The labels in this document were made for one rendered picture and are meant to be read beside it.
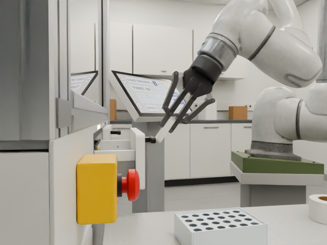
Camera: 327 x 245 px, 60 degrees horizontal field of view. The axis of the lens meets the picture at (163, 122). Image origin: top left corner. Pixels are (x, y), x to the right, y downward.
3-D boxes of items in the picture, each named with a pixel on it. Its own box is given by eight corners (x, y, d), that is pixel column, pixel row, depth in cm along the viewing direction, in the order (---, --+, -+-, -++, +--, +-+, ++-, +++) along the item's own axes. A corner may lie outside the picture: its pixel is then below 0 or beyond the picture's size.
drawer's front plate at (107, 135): (111, 151, 113) (111, 124, 113) (109, 164, 85) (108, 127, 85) (107, 151, 113) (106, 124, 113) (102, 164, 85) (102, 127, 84)
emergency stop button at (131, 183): (138, 195, 38) (138, 166, 38) (140, 204, 34) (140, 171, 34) (116, 196, 38) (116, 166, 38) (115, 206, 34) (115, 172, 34)
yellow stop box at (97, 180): (121, 204, 39) (121, 153, 39) (122, 224, 32) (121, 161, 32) (83, 206, 39) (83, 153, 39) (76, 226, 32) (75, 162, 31)
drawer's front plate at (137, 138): (136, 165, 84) (136, 127, 83) (145, 190, 55) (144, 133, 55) (130, 165, 83) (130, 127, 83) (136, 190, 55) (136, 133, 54)
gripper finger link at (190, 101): (196, 83, 73) (201, 87, 73) (172, 120, 72) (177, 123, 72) (200, 82, 69) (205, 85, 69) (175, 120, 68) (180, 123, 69)
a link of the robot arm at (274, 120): (258, 140, 124) (262, 90, 124) (303, 144, 113) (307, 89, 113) (244, 140, 111) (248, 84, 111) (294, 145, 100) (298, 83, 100)
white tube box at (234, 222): (239, 227, 51) (239, 206, 51) (267, 248, 43) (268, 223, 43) (173, 235, 48) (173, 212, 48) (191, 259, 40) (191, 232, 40)
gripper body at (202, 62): (218, 75, 76) (198, 103, 75) (192, 56, 75) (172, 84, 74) (228, 71, 68) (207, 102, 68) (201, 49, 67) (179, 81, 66)
